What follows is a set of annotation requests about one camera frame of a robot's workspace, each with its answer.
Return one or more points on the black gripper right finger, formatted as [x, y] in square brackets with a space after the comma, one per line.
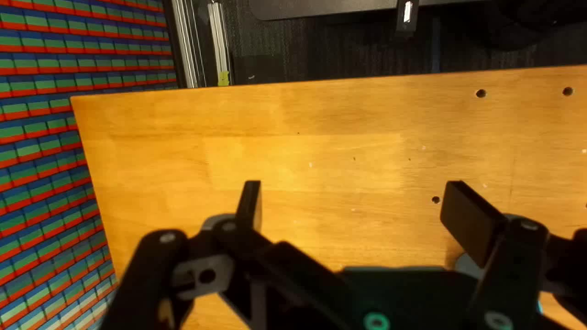
[469, 217]

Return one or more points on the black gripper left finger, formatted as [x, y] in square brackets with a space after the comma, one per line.
[245, 211]

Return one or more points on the multicolour striped fabric panel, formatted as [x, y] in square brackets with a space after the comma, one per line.
[42, 153]

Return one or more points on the aluminium profile rail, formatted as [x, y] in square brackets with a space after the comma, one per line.
[185, 39]
[218, 39]

